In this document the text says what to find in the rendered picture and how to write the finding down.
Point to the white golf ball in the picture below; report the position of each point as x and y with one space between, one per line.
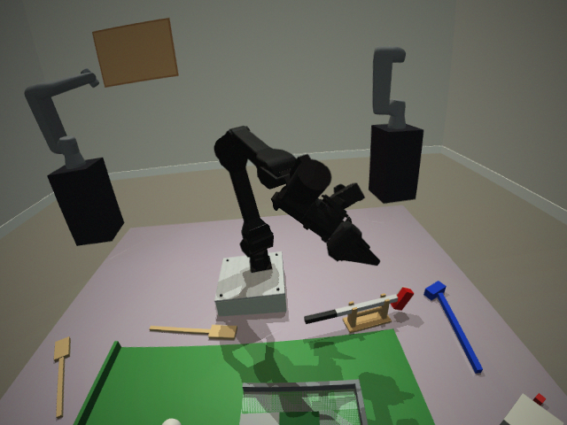
171 422

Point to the blue putter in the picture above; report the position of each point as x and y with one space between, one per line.
436 290

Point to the green flat mat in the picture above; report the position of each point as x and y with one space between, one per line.
203 385

